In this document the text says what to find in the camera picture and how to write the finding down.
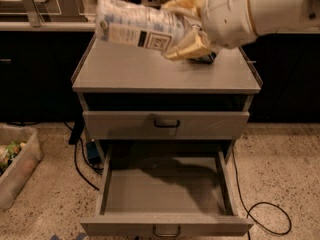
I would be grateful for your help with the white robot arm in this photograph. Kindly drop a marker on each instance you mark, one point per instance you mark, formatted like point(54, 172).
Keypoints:
point(272, 16)

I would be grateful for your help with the clear plastic storage bin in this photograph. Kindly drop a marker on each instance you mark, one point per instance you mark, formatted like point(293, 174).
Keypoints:
point(21, 168)

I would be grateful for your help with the grey metal drawer cabinet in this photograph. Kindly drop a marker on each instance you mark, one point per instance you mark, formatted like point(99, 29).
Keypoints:
point(114, 77)

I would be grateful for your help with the blue power adapter box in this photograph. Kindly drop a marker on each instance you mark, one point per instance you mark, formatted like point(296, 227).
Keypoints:
point(92, 153)

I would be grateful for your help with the blue labelled plastic bottle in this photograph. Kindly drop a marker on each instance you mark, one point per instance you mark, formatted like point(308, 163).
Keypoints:
point(136, 25)

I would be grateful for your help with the open grey middle drawer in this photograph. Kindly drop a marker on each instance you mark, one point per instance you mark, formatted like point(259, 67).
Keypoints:
point(166, 196)

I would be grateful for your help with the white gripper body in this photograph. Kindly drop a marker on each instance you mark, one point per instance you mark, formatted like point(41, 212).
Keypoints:
point(227, 14)

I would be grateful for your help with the closed upper grey drawer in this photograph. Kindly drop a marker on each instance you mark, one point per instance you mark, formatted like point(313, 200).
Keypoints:
point(165, 125)

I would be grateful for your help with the blue crumpled chip bag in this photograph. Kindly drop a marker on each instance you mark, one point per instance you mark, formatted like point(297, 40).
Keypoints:
point(203, 57)

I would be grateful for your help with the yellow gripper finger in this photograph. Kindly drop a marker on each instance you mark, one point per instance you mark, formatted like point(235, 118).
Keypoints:
point(187, 8)
point(194, 44)

